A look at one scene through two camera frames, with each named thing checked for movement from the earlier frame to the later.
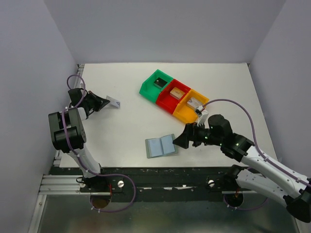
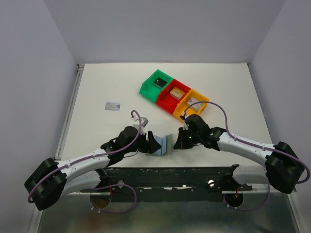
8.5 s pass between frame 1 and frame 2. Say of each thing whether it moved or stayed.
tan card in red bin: stayed
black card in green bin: stayed
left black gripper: moved
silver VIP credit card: moved
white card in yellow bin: stayed
